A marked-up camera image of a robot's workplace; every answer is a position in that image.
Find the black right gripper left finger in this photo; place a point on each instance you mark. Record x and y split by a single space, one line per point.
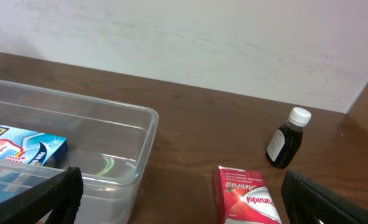
58 197

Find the clear plastic container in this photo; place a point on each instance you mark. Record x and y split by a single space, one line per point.
109 141

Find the red Panadol ActiFast box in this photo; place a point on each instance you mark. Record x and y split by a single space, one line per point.
242 197

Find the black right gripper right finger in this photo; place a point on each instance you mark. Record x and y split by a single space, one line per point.
307 202

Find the dark syrup bottle white cap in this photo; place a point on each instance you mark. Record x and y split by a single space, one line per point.
287 138

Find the blue fever patch box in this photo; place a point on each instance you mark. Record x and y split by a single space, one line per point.
27 147

